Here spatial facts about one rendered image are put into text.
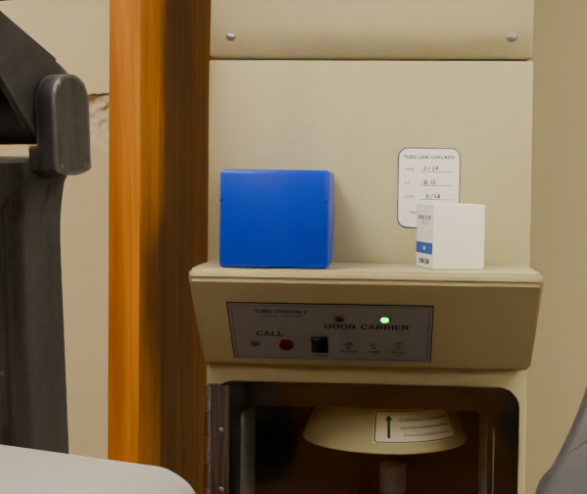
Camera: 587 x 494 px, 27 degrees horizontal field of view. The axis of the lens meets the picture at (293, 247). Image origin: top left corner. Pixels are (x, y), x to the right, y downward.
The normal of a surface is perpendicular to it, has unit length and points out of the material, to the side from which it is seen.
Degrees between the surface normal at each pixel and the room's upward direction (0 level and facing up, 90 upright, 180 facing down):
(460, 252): 90
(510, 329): 135
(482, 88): 90
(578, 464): 44
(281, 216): 90
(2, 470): 0
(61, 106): 90
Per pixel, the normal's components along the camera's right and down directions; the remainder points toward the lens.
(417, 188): -0.08, 0.05
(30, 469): 0.01, -1.00
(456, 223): 0.21, 0.05
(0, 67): 0.89, 0.04
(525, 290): -0.07, 0.74
